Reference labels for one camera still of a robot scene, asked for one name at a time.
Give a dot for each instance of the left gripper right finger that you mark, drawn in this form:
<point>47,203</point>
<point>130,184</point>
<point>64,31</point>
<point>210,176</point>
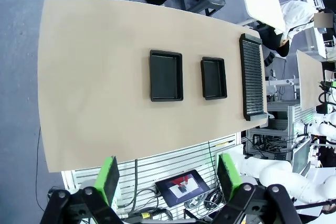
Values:
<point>231,179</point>

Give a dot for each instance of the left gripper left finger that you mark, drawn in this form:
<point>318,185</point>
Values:
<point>105,182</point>

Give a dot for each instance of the small black ESD tray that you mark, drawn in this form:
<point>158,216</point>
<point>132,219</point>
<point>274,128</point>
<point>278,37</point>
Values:
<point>213,78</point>

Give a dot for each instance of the large black ESD tray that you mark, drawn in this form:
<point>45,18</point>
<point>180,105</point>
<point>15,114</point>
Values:
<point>165,77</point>

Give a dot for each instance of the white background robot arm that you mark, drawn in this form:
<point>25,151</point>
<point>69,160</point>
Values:
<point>320,127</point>
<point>328,98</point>

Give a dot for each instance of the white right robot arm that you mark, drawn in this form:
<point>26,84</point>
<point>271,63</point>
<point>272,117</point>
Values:
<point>278,174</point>

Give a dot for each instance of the black tablet screen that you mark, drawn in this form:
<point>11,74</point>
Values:
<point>183,187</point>

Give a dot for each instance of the black slotted rack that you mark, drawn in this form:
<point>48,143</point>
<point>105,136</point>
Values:
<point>252,77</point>

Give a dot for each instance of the tan background table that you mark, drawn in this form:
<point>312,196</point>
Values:
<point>309,82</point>

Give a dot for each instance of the person in white top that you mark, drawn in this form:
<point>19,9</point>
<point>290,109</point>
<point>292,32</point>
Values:
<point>296,16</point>

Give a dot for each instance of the large white table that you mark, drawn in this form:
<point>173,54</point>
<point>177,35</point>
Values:
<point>262,3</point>

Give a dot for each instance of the aluminium profile frame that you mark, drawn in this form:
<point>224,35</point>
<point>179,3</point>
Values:
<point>283,119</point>

